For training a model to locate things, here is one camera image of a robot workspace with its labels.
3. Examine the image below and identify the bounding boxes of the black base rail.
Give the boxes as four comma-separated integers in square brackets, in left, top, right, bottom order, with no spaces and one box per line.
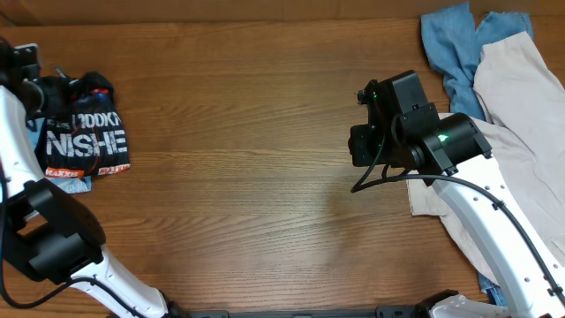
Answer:
[187,305,418,318]

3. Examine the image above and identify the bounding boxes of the blue denim garment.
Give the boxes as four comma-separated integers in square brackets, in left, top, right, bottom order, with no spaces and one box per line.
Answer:
[420,2,533,121]

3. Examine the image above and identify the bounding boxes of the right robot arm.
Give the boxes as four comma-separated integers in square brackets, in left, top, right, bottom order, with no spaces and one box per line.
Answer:
[348,71,564,317]

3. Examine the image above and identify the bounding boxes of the folded light blue t-shirt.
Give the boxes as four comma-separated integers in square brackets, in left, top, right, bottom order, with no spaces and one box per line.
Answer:
[26,118,92,194]

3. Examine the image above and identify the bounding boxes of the black orange patterned t-shirt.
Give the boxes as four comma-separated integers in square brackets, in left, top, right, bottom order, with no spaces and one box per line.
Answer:
[36,72,131,178]

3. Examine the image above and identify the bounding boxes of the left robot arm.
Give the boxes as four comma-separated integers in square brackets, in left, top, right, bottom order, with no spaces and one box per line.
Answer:
[1,42,181,318]

